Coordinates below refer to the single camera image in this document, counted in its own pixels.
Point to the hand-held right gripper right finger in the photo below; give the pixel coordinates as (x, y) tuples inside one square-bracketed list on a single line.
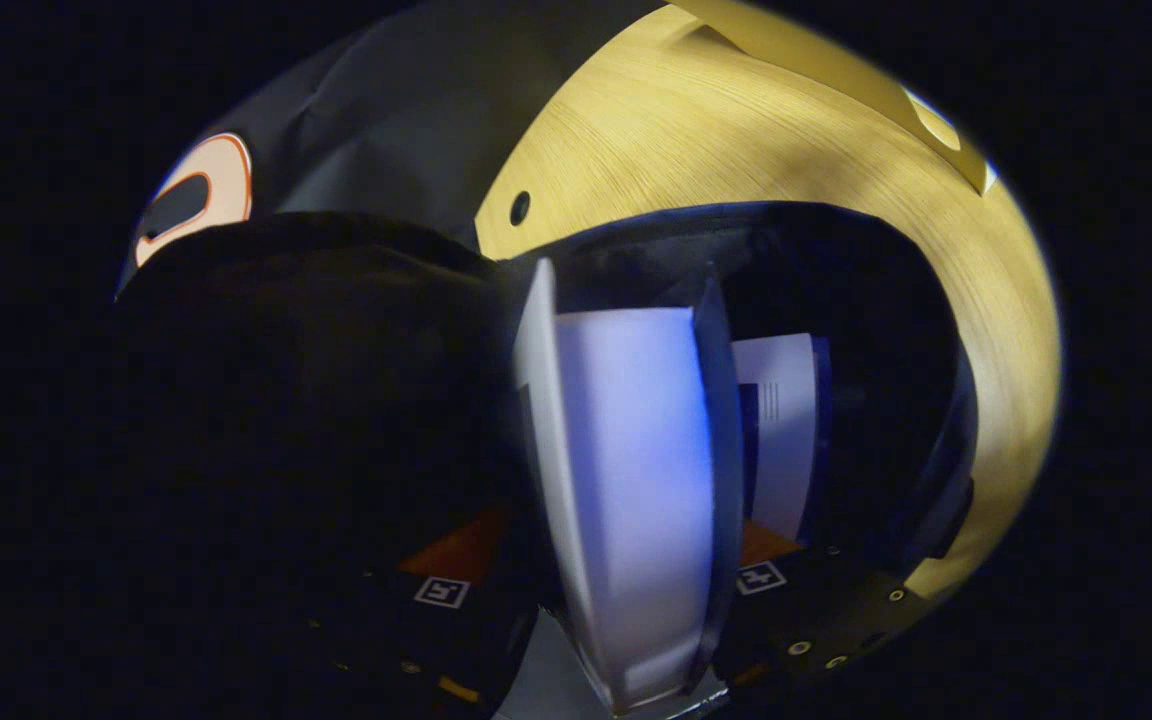
[(816, 610)]

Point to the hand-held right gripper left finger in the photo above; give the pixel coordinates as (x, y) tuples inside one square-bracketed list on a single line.
[(436, 630)]

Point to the blue cover book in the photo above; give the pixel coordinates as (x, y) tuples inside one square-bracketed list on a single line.
[(786, 440)]

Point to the grey cover book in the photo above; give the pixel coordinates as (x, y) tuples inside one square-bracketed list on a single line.
[(636, 500)]

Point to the blue schoolbag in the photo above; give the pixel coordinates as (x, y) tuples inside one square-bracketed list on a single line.
[(316, 400)]

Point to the white bookshelf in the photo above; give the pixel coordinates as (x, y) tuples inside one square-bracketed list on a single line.
[(856, 80)]

